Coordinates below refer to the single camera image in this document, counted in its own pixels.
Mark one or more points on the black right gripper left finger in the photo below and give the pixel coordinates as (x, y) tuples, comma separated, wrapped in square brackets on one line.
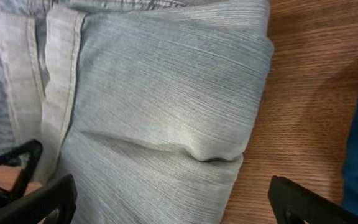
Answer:
[(54, 202)]

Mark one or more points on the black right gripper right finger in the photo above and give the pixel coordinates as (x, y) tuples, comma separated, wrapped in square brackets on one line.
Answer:
[(293, 204)]

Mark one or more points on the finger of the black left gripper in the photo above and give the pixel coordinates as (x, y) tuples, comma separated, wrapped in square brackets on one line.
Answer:
[(25, 156)]

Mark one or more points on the light blue denim shorts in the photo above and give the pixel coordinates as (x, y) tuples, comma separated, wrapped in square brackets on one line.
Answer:
[(148, 104)]

